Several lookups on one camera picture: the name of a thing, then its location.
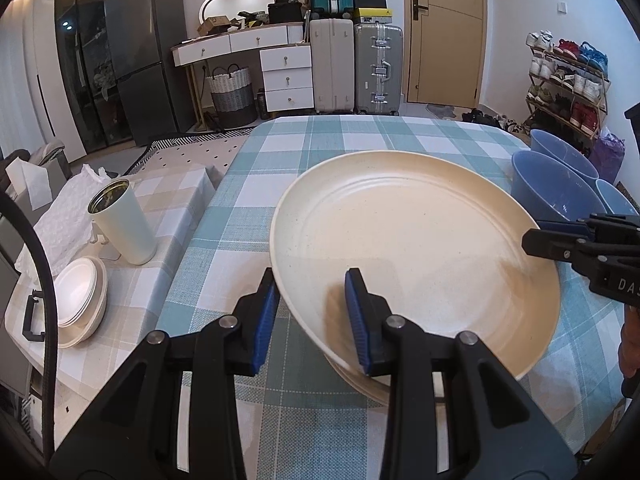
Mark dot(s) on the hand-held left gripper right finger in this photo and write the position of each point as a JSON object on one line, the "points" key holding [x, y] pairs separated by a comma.
{"points": [[357, 320]]}

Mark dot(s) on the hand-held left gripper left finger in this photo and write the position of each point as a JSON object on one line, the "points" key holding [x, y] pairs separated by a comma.
{"points": [[265, 320]]}

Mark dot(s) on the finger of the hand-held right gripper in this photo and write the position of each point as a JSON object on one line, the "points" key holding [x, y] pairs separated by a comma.
{"points": [[615, 227], [555, 245]]}

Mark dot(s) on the light blue bowl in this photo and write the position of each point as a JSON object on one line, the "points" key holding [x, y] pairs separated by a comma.
{"points": [[617, 200]]}

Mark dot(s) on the person's right hand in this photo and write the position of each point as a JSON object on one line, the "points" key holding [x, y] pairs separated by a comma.
{"points": [[629, 350]]}

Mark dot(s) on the purple plastic bag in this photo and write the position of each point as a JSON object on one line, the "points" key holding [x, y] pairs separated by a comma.
{"points": [[607, 157]]}

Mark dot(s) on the shoe rack with shoes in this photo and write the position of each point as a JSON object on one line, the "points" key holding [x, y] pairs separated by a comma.
{"points": [[582, 115]]}

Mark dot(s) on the scattered dark shoes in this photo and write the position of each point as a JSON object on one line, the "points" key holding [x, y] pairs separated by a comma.
{"points": [[490, 120]]}

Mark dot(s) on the beige plaid tablecloth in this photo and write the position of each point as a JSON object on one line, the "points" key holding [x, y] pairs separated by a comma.
{"points": [[165, 210]]}

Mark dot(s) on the white tumbler cup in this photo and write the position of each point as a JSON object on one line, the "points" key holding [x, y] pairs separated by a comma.
{"points": [[127, 230]]}

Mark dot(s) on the grey floor mat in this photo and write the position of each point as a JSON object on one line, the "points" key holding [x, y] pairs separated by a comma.
{"points": [[442, 111]]}

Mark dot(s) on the white plastic holder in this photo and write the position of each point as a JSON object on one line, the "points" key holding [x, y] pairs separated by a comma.
{"points": [[105, 247]]}

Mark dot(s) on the cream dotted mat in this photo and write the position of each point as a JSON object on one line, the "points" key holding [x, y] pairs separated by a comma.
{"points": [[195, 157]]}

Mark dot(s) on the small white bowl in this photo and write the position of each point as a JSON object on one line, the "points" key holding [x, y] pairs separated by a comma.
{"points": [[75, 290]]}

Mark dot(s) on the dark water bottle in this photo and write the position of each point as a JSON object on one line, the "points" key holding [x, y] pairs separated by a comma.
{"points": [[261, 105]]}

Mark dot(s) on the tan wooden door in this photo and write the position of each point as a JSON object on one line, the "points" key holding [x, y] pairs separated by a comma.
{"points": [[445, 60]]}

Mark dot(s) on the woven laundry basket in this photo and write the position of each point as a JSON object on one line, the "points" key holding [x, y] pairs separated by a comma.
{"points": [[232, 100]]}

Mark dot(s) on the white crumpled plastic bag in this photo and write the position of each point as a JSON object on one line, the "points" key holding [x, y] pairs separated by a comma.
{"points": [[65, 215]]}

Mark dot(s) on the silver suitcase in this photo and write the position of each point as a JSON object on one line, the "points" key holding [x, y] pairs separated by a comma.
{"points": [[377, 70]]}

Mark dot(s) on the beige suitcase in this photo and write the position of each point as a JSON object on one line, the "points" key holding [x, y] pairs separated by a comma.
{"points": [[330, 65]]}

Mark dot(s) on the grey padded chair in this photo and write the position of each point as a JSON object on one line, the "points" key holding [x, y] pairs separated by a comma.
{"points": [[55, 160]]}

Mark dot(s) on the white tissue paper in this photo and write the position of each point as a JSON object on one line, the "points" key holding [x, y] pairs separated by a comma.
{"points": [[27, 180]]}

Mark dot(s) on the white vanity desk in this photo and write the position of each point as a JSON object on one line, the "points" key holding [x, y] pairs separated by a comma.
{"points": [[250, 40]]}

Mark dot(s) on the grey refrigerator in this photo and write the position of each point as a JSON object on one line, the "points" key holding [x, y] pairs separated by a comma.
{"points": [[145, 60]]}

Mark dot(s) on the yellow shoe box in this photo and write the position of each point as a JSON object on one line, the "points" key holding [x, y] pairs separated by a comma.
{"points": [[372, 15]]}

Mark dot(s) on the small open cardboard box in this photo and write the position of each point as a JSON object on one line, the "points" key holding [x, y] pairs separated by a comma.
{"points": [[212, 26]]}

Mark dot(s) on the black shoe box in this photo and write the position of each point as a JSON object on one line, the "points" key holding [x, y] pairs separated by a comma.
{"points": [[370, 1]]}

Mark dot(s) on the black bag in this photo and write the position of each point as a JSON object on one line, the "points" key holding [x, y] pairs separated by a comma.
{"points": [[285, 12]]}

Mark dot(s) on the black glass cabinet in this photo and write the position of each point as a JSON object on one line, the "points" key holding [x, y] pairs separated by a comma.
{"points": [[85, 60]]}

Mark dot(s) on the oval vanity mirror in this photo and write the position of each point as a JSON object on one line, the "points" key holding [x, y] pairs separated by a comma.
{"points": [[235, 2]]}

